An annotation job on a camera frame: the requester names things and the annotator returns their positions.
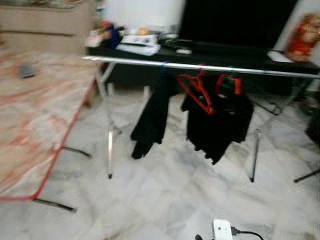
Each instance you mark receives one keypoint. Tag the red clothes hanger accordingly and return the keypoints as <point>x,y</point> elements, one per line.
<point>238,87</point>
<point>210,107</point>

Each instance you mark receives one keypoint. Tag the green clothes hanger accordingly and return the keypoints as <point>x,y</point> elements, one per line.
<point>231,82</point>

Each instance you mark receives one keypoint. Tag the black t-shirt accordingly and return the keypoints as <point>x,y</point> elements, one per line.
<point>220,125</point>

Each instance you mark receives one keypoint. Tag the black bulky bag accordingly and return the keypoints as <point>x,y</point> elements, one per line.
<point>314,120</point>

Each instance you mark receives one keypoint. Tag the black metal folding stand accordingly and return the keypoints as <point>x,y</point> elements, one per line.
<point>306,176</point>

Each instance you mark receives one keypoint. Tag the white paper sheet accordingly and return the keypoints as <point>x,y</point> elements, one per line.
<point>280,56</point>

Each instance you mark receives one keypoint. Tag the red figurine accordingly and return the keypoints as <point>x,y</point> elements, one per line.
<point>302,37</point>

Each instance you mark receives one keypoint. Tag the black TV console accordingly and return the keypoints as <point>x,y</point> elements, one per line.
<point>225,52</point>

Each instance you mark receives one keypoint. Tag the black television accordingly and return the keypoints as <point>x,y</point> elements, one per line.
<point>235,22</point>

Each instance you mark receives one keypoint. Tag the small white device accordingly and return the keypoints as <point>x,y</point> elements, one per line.
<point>184,50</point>

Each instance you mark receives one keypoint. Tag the long black garment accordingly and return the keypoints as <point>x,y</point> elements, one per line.
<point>152,115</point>

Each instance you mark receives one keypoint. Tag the silver metal clothes rack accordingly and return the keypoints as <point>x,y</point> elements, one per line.
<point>135,62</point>

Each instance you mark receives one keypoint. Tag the orange fruit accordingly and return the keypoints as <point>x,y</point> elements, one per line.
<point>143,31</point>

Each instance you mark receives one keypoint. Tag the dark blue bottle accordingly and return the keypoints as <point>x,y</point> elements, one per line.
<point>114,36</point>

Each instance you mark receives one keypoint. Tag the pink tissue box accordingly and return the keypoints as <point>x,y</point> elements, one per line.
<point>95,40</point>

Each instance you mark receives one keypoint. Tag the marble top folding table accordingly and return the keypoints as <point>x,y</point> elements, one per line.
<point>30,125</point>

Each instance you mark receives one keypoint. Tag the small dark flat device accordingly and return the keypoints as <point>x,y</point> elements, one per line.
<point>27,71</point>

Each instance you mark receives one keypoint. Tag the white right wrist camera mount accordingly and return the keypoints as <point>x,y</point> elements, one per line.
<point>221,230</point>

